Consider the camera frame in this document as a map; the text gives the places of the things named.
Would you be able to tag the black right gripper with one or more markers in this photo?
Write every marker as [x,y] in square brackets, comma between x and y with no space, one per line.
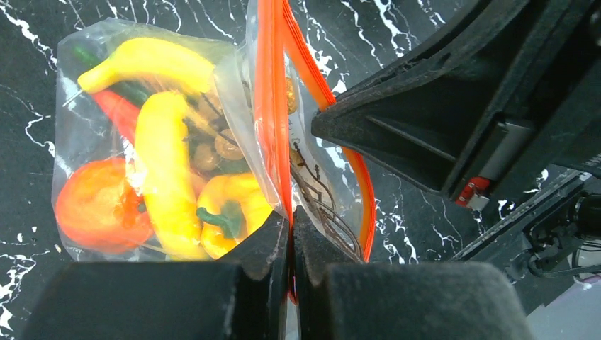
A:
[504,89]

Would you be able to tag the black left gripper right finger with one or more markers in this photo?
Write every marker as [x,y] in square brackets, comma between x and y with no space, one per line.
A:
[339,298]

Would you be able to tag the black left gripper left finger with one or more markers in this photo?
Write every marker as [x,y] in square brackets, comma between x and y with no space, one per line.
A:
[240,296]

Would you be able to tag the yellow toy pepper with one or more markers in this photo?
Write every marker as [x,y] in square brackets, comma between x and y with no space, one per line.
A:
[231,207]

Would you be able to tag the clear zip bag orange zipper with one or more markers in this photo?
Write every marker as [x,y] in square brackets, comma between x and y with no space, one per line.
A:
[255,118]

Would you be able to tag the orange toy fruit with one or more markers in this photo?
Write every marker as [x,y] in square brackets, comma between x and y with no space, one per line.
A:
[99,210]

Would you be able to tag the yellow toy banana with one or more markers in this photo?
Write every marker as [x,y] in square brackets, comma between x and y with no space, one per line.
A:
[151,58]
[167,184]

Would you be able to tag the orange toy carrot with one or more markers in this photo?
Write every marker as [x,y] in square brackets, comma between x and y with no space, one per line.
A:
[122,113]

